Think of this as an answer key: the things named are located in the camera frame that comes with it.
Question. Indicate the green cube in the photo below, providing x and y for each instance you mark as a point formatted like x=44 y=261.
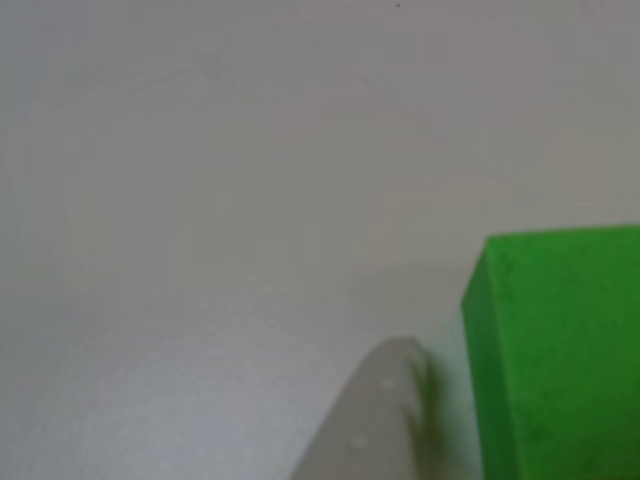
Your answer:
x=560 y=350

